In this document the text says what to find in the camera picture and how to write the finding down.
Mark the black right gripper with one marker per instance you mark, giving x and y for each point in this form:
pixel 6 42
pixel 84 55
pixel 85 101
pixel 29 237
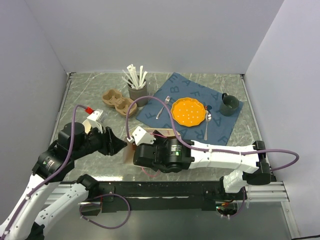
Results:
pixel 158 140

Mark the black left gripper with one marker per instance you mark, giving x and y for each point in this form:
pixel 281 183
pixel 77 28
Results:
pixel 111 143

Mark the pink kraft paper bag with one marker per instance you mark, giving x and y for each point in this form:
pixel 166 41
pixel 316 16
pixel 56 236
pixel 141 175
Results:
pixel 158 133

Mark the brown paper cups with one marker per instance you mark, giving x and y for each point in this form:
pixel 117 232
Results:
pixel 87 126

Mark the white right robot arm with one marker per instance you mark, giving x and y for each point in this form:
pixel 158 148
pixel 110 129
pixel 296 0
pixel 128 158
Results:
pixel 248 165

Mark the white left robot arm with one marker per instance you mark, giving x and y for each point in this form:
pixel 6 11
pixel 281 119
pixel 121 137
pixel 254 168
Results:
pixel 29 220

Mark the orange dotted plate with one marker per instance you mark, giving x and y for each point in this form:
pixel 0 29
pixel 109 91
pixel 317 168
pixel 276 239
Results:
pixel 188 112

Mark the grey utensil holder cup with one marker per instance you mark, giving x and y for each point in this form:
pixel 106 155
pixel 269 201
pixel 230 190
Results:
pixel 137 93

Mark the silver fork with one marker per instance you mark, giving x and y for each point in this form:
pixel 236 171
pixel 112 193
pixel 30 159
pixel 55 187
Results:
pixel 167 100

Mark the silver spoon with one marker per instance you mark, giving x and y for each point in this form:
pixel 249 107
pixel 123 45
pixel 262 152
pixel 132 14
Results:
pixel 208 118

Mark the dark green mug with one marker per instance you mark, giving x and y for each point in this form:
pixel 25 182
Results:
pixel 229 105

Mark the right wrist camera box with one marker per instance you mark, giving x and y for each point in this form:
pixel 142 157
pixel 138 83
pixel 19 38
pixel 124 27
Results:
pixel 141 136

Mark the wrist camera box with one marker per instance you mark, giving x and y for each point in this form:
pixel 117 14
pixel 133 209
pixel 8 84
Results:
pixel 141 136
pixel 96 120

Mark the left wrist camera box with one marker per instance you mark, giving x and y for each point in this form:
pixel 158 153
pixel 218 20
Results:
pixel 96 120

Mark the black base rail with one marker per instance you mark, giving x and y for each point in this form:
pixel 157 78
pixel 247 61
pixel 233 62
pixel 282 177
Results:
pixel 180 195

